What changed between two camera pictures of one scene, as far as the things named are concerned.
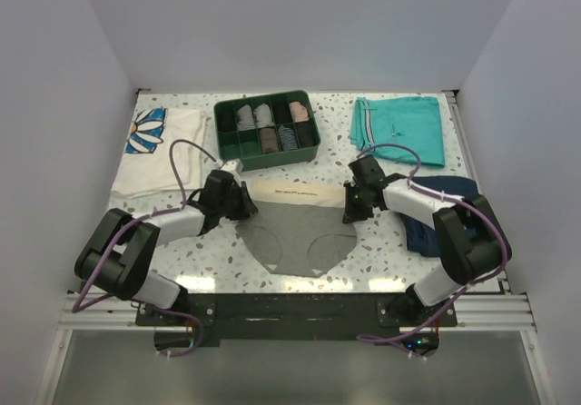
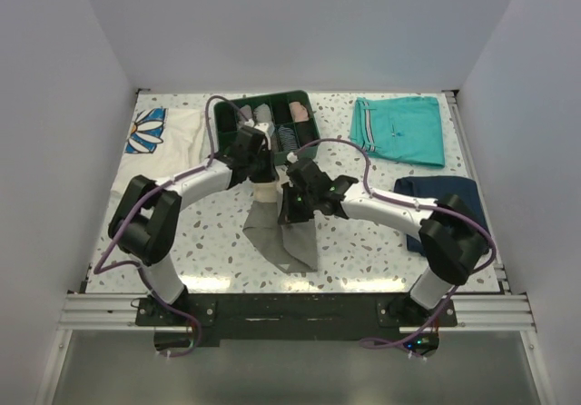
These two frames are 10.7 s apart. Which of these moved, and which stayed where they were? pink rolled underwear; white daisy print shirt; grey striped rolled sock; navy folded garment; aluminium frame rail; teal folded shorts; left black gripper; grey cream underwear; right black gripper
Moved: right black gripper; grey cream underwear; left black gripper
Stayed: aluminium frame rail; teal folded shorts; grey striped rolled sock; pink rolled underwear; navy folded garment; white daisy print shirt
